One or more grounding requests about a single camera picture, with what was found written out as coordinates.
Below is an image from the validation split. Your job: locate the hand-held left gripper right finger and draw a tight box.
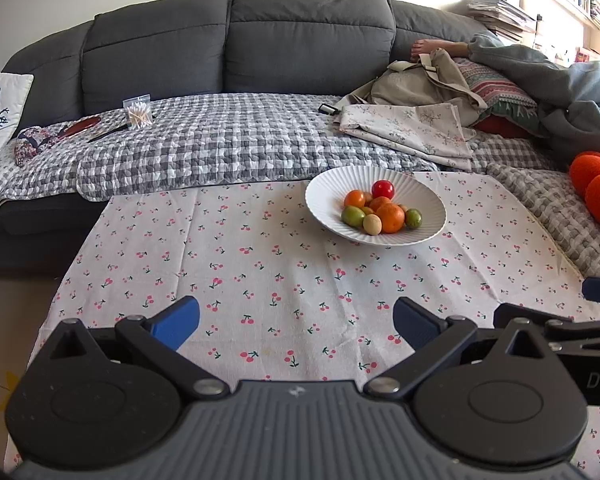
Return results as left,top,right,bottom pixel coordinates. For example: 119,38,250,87
365,296,556,397

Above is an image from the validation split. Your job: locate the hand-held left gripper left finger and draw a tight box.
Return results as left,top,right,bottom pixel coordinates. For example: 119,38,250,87
49,296,229,399

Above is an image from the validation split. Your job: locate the yellow-orange tomato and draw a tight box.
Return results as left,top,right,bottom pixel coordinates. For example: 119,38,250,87
344,189,373,209

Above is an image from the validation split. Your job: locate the white ribbed plate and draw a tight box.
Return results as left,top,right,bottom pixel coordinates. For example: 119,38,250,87
305,166,447,247

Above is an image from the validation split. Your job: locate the cherry print tablecloth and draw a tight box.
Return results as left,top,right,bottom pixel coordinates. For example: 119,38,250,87
2,170,600,480

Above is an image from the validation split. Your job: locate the grey checked quilt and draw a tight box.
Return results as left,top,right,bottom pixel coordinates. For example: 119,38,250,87
0,92,600,281

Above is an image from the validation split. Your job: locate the red cushion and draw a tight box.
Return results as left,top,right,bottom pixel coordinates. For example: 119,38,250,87
475,116,531,140

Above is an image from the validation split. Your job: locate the folded floral cloth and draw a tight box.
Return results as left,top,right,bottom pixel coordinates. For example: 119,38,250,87
337,102,476,172

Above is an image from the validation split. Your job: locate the thin black stick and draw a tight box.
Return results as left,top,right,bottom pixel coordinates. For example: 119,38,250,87
87,125,131,143

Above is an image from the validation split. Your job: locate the grey-blue clothing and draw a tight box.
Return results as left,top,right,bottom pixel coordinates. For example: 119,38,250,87
467,34,600,163

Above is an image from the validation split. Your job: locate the clear cotton swab box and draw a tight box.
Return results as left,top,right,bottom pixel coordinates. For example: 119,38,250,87
123,95,154,127

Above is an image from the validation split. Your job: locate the red flat object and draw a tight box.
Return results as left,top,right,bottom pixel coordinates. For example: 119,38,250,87
60,115,102,138

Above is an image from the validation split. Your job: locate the floral fabric pouch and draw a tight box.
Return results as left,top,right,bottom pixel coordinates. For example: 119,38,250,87
12,127,68,166

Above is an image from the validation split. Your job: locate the patterned pink green pillow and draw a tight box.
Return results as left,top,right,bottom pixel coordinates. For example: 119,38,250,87
452,56,541,133

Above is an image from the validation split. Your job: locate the beige canvas bag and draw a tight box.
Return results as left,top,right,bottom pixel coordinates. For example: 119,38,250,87
350,49,488,111

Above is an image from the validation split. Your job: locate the white pillow teal print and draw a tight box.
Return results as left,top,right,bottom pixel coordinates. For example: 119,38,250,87
0,70,34,158

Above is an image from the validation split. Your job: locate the stack of papers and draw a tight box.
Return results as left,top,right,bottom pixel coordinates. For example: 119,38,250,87
467,0,538,43

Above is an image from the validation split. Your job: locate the dark grey sofa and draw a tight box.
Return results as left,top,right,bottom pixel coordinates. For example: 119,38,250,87
0,0,506,276

